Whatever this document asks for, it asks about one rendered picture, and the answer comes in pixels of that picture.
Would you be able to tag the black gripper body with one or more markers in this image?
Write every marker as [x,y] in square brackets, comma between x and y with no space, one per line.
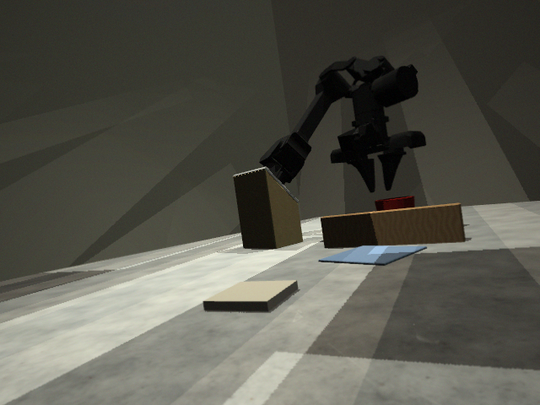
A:
[395,143]

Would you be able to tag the beige flat square pad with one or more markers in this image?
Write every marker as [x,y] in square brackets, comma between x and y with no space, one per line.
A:
[251,296]

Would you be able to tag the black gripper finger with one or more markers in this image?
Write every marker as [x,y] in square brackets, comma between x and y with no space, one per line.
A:
[390,163]
[366,168]

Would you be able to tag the dark brown rectangular bar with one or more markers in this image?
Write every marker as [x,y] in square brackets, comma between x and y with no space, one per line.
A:
[406,226]

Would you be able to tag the red cup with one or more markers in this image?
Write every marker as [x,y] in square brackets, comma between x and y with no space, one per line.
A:
[395,203]

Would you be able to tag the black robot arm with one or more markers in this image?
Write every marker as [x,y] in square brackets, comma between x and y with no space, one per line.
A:
[383,86]

